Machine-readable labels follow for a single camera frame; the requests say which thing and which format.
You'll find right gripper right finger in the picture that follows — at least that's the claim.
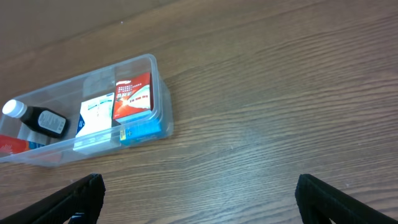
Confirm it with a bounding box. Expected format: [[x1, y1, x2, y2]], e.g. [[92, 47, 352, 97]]
[[295, 174, 397, 224]]

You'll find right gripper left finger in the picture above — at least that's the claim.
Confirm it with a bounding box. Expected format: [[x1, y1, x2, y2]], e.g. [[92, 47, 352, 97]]
[[1, 174, 106, 224]]

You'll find white medicine box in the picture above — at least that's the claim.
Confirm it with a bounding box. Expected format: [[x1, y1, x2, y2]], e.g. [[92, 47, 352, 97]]
[[73, 93, 115, 155]]

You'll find dark bottle white cap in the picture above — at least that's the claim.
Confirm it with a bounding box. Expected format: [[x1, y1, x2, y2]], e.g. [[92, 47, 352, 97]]
[[2, 100, 70, 139]]

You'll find orange bottle white cap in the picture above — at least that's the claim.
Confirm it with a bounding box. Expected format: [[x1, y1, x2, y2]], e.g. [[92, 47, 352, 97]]
[[0, 135, 44, 157]]

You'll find blue lozenge box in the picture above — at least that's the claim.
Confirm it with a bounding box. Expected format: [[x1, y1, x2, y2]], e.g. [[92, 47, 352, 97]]
[[120, 111, 164, 146]]

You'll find red medicine box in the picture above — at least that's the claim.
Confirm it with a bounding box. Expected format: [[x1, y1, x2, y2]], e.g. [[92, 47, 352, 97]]
[[113, 72, 153, 124]]

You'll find clear plastic container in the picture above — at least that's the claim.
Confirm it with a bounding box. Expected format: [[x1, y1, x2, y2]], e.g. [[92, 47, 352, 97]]
[[1, 54, 174, 167]]

